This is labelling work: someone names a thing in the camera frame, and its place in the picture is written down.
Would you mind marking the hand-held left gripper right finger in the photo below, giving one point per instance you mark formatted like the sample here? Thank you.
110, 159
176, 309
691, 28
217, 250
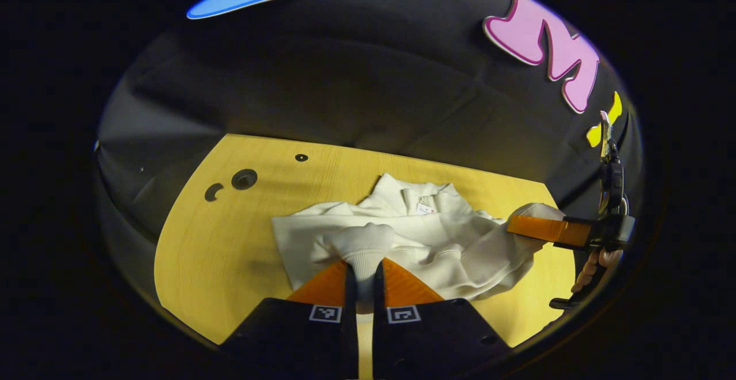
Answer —
378, 334

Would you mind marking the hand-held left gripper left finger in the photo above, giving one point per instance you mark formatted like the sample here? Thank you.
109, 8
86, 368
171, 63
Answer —
351, 334

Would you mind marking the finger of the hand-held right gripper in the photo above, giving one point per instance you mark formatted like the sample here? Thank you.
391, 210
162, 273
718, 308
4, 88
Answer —
546, 229

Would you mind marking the white sweater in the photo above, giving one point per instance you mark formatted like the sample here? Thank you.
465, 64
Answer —
448, 253

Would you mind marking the black backdrop cloth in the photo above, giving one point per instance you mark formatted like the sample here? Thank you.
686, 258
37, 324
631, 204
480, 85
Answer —
345, 81

